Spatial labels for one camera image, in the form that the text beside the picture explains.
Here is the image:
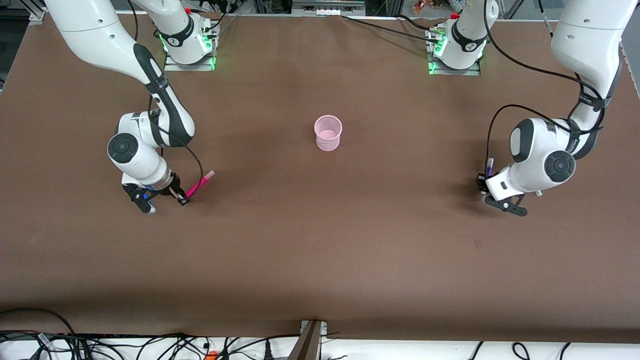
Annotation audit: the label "pink marker pen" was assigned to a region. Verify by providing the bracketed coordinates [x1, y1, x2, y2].
[185, 169, 216, 199]

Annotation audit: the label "pink plastic cup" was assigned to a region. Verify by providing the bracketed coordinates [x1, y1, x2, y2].
[314, 115, 343, 152]

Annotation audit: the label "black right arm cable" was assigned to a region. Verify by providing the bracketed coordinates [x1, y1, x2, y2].
[127, 0, 205, 187]

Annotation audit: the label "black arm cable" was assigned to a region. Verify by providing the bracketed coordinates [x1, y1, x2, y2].
[482, 0, 608, 176]
[127, 0, 205, 187]

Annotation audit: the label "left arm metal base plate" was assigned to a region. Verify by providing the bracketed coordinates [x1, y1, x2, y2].
[426, 27, 482, 77]

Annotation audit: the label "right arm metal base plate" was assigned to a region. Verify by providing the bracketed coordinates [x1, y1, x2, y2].
[163, 27, 219, 72]

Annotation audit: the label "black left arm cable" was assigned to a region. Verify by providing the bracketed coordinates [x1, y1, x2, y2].
[482, 0, 608, 176]

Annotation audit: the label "tangled black floor cables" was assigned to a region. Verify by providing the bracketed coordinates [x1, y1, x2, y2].
[0, 330, 301, 360]

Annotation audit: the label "thick black floor cable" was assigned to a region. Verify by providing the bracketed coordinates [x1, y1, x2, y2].
[0, 308, 76, 336]

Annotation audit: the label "black cable across table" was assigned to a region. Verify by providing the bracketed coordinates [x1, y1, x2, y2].
[341, 14, 442, 45]

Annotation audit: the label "metal table frame bracket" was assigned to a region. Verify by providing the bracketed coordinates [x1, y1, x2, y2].
[287, 320, 329, 360]

